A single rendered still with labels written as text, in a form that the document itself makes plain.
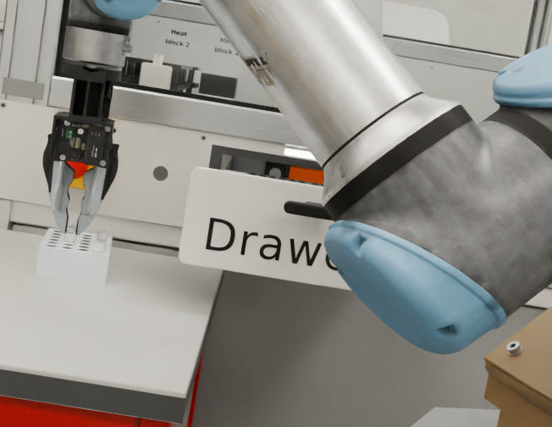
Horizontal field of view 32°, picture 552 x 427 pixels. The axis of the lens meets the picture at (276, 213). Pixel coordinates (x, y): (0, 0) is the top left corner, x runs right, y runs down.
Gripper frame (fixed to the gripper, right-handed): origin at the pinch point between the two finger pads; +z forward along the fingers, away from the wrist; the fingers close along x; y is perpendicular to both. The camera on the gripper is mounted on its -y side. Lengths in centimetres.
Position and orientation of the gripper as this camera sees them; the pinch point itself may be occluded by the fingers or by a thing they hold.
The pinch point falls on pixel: (72, 223)
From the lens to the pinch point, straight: 125.4
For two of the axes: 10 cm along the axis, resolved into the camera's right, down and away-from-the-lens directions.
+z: -1.6, 9.8, 1.4
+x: 9.8, 1.4, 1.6
